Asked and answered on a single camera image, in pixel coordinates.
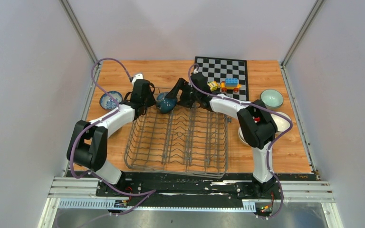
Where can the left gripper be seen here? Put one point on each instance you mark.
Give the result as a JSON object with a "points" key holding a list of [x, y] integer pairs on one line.
{"points": [[151, 101]]}

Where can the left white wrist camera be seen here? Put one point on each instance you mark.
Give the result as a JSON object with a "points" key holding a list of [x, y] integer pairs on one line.
{"points": [[137, 77]]}

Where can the beige bowl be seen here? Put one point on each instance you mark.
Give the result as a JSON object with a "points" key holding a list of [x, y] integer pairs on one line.
{"points": [[241, 137]]}

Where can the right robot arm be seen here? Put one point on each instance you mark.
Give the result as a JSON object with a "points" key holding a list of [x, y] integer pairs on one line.
{"points": [[256, 123]]}

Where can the teal white bowl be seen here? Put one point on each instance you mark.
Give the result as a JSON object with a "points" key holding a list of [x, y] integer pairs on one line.
{"points": [[281, 123]]}

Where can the black white chessboard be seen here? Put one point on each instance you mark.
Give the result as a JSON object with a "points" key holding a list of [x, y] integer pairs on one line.
{"points": [[219, 69]]}

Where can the white blue floral bowl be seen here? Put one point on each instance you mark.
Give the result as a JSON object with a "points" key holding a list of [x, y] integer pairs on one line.
{"points": [[107, 103]]}

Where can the light teal checked bowl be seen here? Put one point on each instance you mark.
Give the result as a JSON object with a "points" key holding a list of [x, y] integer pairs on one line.
{"points": [[272, 99]]}

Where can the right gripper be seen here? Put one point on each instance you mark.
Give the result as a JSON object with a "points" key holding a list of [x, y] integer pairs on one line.
{"points": [[180, 85]]}

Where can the blue orange toy car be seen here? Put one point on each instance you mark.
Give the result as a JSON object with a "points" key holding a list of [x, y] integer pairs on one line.
{"points": [[230, 84]]}

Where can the yellow toy block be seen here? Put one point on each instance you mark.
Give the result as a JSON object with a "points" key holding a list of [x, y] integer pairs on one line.
{"points": [[214, 86]]}

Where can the dark blue bowl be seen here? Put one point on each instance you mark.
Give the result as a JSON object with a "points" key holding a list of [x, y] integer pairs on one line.
{"points": [[163, 104]]}

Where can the grey wire dish rack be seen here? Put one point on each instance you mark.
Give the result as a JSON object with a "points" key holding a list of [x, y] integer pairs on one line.
{"points": [[189, 141]]}

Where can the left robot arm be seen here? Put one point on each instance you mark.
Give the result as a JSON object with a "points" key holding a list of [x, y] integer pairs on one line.
{"points": [[88, 144]]}

